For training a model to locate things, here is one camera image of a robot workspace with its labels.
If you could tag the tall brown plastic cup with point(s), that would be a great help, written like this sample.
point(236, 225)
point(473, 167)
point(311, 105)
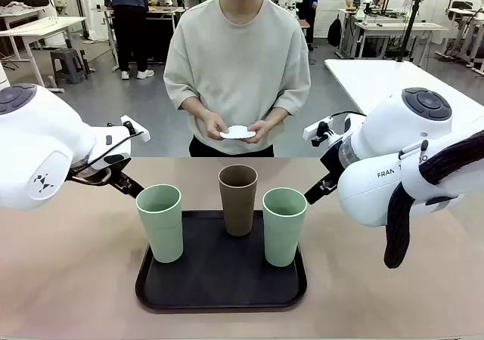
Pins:
point(238, 211)

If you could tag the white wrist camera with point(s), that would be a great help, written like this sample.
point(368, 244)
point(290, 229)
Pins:
point(140, 135)
point(315, 128)

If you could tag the black tripod pole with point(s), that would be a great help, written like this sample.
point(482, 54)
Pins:
point(412, 22)

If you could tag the person in dark blue top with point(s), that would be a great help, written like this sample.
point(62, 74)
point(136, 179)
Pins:
point(128, 22)

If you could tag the grey plastic step stool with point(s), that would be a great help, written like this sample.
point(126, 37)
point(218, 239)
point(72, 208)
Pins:
point(68, 66)

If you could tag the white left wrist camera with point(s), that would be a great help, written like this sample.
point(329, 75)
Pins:
point(140, 135)

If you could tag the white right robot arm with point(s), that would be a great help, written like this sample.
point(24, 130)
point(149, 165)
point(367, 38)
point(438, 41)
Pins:
point(378, 189)

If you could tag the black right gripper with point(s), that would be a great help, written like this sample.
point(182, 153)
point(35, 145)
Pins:
point(332, 164)

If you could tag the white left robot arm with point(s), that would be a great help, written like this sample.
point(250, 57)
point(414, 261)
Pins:
point(38, 136)

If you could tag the black plastic tray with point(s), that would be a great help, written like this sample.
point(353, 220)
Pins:
point(223, 279)

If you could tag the desk with black panel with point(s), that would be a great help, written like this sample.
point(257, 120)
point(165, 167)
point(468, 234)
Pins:
point(162, 34)

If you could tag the white desk with metal legs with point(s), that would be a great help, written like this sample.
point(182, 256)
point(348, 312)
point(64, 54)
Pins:
point(41, 30)
point(397, 28)

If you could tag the person's right hand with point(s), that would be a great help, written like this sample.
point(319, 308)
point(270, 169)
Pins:
point(215, 126)

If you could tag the tall green plastic cup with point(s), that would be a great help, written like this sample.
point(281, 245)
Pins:
point(160, 226)
point(281, 238)

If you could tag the person's left forearm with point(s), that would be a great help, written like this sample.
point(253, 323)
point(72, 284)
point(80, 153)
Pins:
point(278, 115)

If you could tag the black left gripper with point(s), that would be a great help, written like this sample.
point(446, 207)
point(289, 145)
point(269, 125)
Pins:
point(113, 175)

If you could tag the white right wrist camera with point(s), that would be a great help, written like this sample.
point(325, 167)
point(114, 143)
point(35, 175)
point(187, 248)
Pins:
point(315, 128)

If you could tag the person in beige shirt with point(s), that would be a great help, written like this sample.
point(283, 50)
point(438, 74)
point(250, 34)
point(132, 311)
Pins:
point(234, 72)

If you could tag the black backpack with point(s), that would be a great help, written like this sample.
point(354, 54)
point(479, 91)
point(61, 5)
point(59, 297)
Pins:
point(334, 32)

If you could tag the person's left hand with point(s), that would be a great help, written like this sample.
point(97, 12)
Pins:
point(262, 130)

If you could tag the person's right forearm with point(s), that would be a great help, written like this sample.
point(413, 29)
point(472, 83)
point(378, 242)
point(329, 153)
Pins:
point(194, 109)

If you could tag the small wooden stool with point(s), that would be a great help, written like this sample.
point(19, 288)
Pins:
point(305, 30)

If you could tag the large white table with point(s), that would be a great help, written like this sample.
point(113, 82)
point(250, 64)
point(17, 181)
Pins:
point(363, 79)

